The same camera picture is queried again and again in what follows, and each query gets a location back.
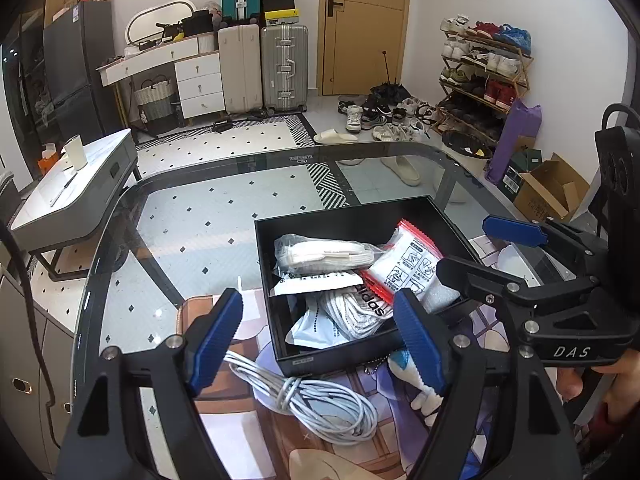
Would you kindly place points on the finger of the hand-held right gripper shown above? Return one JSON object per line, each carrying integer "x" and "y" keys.
{"x": 510, "y": 230}
{"x": 467, "y": 275}

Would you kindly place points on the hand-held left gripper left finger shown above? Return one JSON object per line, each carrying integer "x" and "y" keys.
{"x": 220, "y": 340}

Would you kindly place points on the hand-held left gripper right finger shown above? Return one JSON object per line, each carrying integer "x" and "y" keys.
{"x": 420, "y": 345}

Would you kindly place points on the white bubble pouch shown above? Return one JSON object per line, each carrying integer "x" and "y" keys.
{"x": 440, "y": 295}

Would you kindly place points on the black box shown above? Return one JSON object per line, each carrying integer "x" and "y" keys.
{"x": 280, "y": 340}

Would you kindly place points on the red white packet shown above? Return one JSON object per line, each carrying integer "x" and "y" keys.
{"x": 405, "y": 260}

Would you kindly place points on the white socks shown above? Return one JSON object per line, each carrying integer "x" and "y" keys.
{"x": 352, "y": 312}

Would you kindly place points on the pale blue white pouch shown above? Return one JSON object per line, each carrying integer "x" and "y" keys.
{"x": 312, "y": 329}

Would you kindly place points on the white printed packet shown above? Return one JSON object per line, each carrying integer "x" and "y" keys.
{"x": 315, "y": 282}

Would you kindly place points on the person's right hand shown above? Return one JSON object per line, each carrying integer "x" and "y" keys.
{"x": 570, "y": 385}

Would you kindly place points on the open cardboard box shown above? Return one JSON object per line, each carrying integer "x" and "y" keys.
{"x": 550, "y": 190}

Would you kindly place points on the dark green box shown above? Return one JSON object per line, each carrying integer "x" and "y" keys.
{"x": 520, "y": 172}

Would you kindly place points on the purple yoga mat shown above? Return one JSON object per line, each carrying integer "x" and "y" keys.
{"x": 515, "y": 140}

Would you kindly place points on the printed desk mat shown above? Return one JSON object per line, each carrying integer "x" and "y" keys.
{"x": 260, "y": 427}

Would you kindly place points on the beige slipper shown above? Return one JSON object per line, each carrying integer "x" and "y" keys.
{"x": 401, "y": 171}
{"x": 335, "y": 136}

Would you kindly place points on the wooden shoe rack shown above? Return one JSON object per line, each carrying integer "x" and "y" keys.
{"x": 482, "y": 80}

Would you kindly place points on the pile of shoes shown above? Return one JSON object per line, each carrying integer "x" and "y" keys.
{"x": 390, "y": 117}

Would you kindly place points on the black umbrella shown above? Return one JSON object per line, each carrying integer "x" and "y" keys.
{"x": 389, "y": 91}

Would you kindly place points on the grey low cabinet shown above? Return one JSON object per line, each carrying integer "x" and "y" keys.
{"x": 35, "y": 360}

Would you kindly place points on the black white patterned rug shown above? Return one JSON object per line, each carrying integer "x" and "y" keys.
{"x": 225, "y": 145}

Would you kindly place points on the white grey coffee table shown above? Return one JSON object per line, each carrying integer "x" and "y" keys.
{"x": 80, "y": 185}

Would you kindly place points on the small black appliance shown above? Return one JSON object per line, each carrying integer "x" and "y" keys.
{"x": 222, "y": 126}

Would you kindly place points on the pen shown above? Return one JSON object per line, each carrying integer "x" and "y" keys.
{"x": 64, "y": 189}

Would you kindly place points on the white cup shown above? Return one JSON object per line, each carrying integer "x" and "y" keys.
{"x": 75, "y": 152}

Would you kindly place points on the wooden door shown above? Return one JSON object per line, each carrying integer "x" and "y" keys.
{"x": 370, "y": 35}

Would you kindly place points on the orange tissue box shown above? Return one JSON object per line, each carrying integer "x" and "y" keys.
{"x": 49, "y": 162}

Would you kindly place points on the woven basket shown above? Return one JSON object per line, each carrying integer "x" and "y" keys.
{"x": 154, "y": 100}

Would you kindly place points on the white vanity desk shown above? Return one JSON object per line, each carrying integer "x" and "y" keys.
{"x": 200, "y": 85}

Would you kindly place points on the beige suitcase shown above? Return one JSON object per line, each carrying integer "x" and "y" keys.
{"x": 240, "y": 70}

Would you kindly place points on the silver suitcase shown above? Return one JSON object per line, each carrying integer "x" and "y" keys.
{"x": 284, "y": 67}

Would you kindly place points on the dark grey fridge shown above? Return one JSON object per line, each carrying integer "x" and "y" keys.
{"x": 82, "y": 70}

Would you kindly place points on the black yellow shoebox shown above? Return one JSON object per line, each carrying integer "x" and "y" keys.
{"x": 281, "y": 17}

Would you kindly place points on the black handbag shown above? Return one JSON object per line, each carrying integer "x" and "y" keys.
{"x": 197, "y": 24}

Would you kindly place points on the glass door cabinet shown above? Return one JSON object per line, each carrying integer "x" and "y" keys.
{"x": 22, "y": 90}

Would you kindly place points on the oval white mirror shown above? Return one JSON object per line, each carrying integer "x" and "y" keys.
{"x": 160, "y": 17}

